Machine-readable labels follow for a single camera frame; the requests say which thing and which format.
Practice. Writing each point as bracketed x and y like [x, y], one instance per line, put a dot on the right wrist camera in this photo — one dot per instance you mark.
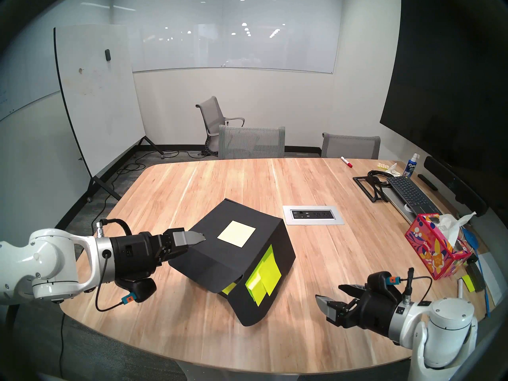
[381, 281]

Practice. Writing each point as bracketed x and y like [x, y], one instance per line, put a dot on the large neon yellow sticky sheet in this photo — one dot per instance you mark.
[232, 287]

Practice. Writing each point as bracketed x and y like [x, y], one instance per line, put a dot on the yellow sticky note pad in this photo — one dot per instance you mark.
[468, 283]

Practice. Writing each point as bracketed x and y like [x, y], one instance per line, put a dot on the crumpled white tissue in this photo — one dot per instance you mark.
[394, 169]

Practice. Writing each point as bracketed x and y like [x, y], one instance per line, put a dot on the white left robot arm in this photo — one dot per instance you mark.
[47, 261]

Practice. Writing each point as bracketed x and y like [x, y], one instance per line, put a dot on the white tissue sheet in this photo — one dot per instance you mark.
[450, 225]

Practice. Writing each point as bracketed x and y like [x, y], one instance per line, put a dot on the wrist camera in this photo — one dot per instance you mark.
[137, 291]
[381, 281]

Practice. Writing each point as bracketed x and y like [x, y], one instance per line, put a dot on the mobile whiteboard on stand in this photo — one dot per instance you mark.
[99, 106]

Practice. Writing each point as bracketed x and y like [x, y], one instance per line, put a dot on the whiteboard cleaner spray bottle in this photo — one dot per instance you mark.
[410, 170]

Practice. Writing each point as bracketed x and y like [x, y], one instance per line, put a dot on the pale square sticky note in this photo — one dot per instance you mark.
[237, 234]

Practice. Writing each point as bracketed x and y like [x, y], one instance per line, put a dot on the red floral tissue box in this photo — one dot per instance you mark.
[432, 249]

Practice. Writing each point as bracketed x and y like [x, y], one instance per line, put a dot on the black folding laptop stand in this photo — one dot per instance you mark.
[376, 187]

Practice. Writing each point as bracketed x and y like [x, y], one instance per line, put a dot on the neon yellow sticky note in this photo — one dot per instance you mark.
[264, 281]

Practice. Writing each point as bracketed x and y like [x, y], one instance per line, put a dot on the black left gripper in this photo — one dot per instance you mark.
[135, 257]

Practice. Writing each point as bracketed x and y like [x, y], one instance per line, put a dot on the black keyboard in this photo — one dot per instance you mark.
[410, 193]

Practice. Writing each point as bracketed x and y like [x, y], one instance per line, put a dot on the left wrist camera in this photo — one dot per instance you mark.
[137, 291]

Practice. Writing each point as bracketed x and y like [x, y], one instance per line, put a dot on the large black wall screen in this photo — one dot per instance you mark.
[444, 86]

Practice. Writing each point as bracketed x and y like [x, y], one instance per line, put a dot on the red capped whiteboard marker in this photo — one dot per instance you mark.
[346, 162]

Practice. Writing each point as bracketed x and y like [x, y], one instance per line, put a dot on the grey mesh office chair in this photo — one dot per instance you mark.
[351, 146]
[252, 142]

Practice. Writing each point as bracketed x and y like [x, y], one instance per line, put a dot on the black video conference bar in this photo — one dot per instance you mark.
[456, 185]

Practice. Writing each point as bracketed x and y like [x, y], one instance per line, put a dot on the grey office chair with armrests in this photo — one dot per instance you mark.
[210, 114]

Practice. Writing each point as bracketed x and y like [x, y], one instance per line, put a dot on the black cardboard box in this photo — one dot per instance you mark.
[198, 241]

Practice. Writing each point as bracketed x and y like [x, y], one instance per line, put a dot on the blue capped whiteboard marker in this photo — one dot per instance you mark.
[460, 291]

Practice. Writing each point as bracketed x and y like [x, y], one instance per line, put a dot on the large wall glass whiteboard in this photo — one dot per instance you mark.
[238, 47]

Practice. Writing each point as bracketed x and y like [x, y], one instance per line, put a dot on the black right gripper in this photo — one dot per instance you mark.
[377, 310]

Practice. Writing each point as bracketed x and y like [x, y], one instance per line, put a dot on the silver table power outlet panel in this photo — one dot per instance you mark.
[313, 214]

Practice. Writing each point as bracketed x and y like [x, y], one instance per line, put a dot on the black felt board eraser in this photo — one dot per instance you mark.
[476, 277]

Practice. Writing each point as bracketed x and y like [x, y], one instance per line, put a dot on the white paper sheet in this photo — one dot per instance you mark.
[494, 277]

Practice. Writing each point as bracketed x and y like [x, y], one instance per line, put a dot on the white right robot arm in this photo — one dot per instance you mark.
[444, 332]

